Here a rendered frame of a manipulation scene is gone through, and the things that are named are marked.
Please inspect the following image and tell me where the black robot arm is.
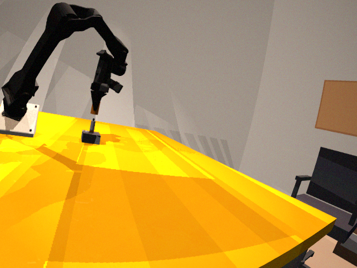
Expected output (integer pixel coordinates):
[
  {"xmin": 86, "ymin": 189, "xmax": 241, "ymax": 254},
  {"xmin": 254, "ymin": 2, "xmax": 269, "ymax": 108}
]
[{"xmin": 2, "ymin": 2, "xmax": 128, "ymax": 121}]

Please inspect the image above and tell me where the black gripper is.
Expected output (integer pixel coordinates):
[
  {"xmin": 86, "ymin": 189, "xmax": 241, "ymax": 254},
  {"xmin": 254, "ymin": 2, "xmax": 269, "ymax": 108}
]
[{"xmin": 90, "ymin": 68, "xmax": 112, "ymax": 111}]

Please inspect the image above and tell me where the orange cylinder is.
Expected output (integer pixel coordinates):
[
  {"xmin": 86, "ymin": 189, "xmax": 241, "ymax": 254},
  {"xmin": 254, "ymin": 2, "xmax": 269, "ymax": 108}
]
[{"xmin": 90, "ymin": 103, "xmax": 100, "ymax": 115}]

